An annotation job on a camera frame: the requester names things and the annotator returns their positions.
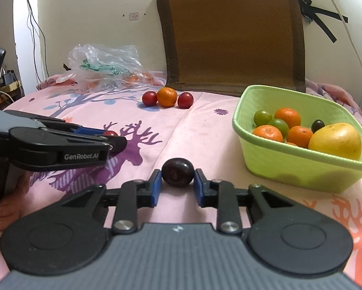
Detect black wall cable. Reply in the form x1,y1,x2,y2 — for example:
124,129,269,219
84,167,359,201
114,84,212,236
22,0,47,82

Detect brown woven seat mat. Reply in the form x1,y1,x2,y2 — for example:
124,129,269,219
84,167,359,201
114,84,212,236
156,0,307,97

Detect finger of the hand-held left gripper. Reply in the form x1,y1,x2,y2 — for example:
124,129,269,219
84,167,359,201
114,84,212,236
6,110,105,135
45,128,128,155

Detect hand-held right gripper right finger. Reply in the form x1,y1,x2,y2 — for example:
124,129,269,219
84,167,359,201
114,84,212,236
193,168,300,235

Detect green tomato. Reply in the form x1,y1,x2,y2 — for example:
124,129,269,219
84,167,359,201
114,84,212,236
268,119,290,137
253,110,273,127

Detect black straps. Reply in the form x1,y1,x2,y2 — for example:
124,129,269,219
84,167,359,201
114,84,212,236
299,0,348,43

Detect person's left hand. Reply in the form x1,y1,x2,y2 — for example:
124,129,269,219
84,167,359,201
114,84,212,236
0,171,32,240

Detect clear plastic bag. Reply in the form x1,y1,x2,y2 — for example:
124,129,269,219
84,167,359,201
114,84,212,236
57,44,166,93

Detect yellow grapefruit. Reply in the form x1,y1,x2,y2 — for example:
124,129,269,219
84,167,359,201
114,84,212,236
308,123,362,160

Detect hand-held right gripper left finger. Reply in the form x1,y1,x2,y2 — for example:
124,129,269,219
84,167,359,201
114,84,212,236
58,168,163,235

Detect black power adapter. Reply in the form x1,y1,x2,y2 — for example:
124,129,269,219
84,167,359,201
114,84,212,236
3,70,17,86

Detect green plastic basket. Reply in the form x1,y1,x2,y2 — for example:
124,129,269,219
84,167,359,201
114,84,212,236
232,85,362,194

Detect dark purple plum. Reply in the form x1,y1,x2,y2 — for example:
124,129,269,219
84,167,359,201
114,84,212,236
162,158,195,187
311,119,326,133

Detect printed pink blanket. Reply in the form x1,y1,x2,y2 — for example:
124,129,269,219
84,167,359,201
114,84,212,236
0,74,362,290

